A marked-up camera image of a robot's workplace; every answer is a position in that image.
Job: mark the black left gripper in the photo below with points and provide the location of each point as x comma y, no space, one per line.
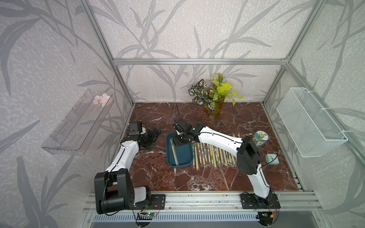
153,137

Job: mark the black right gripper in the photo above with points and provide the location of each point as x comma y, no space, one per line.
176,142

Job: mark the chopstick pair fourteenth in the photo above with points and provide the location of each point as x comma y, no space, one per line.
198,156

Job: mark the chopstick pair sixteenth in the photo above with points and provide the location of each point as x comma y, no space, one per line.
174,152

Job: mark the chopstick pair thirteenth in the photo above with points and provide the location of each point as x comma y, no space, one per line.
201,155

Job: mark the teal storage box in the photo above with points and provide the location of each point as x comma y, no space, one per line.
184,153

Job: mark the chopstick pair fifteenth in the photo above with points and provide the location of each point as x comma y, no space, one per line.
195,157

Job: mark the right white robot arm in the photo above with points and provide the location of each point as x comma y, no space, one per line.
243,149

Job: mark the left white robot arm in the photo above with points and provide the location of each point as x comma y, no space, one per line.
114,190

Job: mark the amber glass vase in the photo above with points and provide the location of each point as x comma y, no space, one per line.
213,108

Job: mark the green artificial plant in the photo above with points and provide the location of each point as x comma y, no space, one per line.
220,88

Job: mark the pink artificial flower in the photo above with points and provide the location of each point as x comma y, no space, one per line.
101,100

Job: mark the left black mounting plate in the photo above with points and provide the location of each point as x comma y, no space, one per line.
154,202

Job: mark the black mounting plate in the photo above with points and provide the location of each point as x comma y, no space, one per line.
154,202
253,202

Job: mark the left circuit board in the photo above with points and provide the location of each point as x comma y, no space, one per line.
147,215

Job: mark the circuit board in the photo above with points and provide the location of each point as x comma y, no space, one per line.
266,219
147,215

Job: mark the small green square clock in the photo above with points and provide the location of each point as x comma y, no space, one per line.
272,159

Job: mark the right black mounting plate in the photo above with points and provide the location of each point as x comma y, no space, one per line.
253,202

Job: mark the right circuit board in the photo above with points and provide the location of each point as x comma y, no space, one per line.
266,219

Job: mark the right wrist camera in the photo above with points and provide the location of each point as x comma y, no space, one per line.
181,125

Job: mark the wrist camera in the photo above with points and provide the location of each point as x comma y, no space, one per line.
181,125
136,128

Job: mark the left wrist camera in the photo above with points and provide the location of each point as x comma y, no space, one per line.
136,128

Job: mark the clear acrylic wall shelf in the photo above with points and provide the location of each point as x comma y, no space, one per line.
77,130

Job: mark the aluminium frame crossbar back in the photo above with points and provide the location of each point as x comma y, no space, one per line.
119,62

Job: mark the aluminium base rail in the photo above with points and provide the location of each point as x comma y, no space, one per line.
230,201

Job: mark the white wire mesh basket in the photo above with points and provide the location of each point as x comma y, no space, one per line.
312,129

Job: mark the aluminium frame post left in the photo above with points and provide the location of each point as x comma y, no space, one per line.
94,24

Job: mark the aluminium frame post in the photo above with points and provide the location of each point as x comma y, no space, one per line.
315,12
94,24

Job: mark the aluminium frame post right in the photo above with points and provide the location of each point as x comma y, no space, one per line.
315,12

